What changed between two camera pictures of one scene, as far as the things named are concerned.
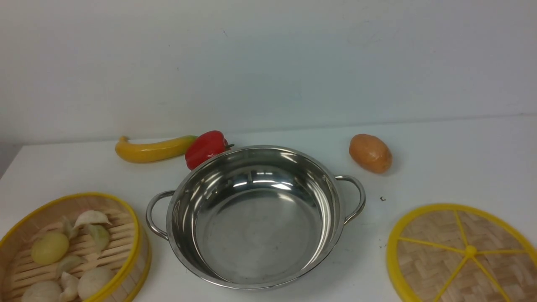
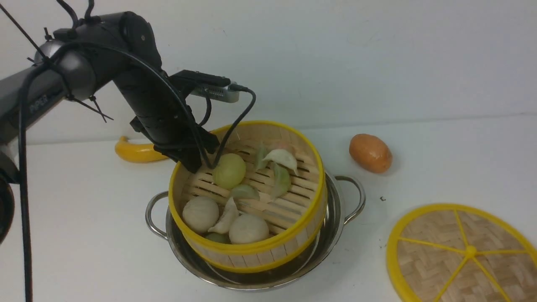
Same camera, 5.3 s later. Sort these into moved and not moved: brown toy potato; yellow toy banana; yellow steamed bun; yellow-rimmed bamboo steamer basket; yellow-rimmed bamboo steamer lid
Moved: yellow steamed bun; yellow-rimmed bamboo steamer basket
Not moved: yellow toy banana; yellow-rimmed bamboo steamer lid; brown toy potato
